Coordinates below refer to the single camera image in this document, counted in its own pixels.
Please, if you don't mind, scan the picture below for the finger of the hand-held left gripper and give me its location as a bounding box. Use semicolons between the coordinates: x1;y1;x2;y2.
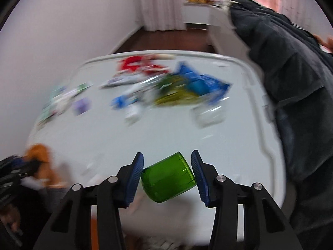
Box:
16;160;43;179

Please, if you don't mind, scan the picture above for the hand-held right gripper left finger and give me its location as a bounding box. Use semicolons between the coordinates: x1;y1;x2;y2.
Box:
32;151;145;250

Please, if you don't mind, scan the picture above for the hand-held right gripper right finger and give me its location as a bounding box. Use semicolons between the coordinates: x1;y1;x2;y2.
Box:
191;150;299;250

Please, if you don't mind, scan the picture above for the brown plush doll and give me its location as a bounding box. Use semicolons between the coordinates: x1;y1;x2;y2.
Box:
25;144;64;188

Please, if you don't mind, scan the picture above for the green clear plastic cup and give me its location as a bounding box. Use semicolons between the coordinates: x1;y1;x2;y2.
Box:
140;151;198;204

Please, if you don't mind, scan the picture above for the teal cream tube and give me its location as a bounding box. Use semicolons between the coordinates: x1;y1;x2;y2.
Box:
35;86;65;130

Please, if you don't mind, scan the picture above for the blue foil packet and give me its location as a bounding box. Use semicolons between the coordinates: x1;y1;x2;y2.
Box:
174;62;232;105

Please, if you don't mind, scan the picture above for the person's left hand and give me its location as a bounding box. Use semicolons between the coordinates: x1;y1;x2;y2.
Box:
0;203;23;244

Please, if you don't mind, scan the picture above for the white plastic table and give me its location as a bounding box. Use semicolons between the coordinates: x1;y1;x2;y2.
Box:
26;51;288;214

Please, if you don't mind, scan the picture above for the small white dropper bottle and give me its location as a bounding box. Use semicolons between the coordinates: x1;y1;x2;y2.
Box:
111;94;146;125

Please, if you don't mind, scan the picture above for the white tube green print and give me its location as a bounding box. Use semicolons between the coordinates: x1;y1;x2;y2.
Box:
56;83;93;115

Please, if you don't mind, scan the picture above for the yellow green clear wrapper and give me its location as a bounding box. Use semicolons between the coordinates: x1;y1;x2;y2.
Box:
154;74;199;106

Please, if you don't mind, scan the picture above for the grey white tube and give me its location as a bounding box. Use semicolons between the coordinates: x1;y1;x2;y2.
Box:
99;73;147;88

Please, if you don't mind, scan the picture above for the dark padded coat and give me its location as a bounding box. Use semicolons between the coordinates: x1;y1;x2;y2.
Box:
229;0;333;250

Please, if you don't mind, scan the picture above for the grey patterned curtain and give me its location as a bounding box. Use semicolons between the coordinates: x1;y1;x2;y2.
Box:
138;0;186;32

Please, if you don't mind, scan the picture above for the white bed frame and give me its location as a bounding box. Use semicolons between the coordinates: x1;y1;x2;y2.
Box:
183;1;235;47

